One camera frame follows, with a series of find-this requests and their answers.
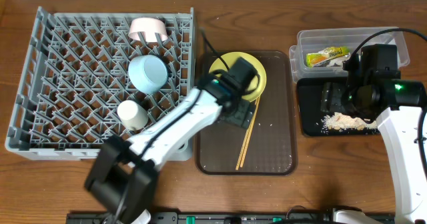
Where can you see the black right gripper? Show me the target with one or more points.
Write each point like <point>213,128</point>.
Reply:
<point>329,97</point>

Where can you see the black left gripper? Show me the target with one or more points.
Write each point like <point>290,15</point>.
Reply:
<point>238,116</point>

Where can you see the wooden chopstick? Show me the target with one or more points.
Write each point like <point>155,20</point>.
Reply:
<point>242,151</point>
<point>257,102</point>

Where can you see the white wrapper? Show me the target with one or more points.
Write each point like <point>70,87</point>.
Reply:
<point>337,62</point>

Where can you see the rice and peanut scraps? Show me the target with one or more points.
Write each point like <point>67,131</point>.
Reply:
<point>340,122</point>

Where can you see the orange green snack wrapper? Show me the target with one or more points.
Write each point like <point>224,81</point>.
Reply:
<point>321,58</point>

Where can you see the yellow round plate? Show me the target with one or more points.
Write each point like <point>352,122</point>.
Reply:
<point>220,64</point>

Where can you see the light blue bowl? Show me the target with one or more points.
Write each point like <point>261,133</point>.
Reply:
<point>148,73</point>

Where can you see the translucent white cup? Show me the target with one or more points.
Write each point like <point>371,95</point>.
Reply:
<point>132,115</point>

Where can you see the pink bowl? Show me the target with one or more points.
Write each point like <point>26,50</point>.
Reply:
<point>149,27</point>

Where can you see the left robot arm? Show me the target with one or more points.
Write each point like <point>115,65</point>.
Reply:
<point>124,175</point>

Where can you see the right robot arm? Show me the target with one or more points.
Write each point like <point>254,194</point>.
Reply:
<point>402,124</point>

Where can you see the black waste tray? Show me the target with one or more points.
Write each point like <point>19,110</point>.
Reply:
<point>309,93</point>

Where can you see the grey plastic dishwasher rack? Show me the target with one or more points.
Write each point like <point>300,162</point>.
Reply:
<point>75,76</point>

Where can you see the brown serving tray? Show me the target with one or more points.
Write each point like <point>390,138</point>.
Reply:
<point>273,148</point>

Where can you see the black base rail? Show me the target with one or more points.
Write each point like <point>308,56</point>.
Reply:
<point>296,216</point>

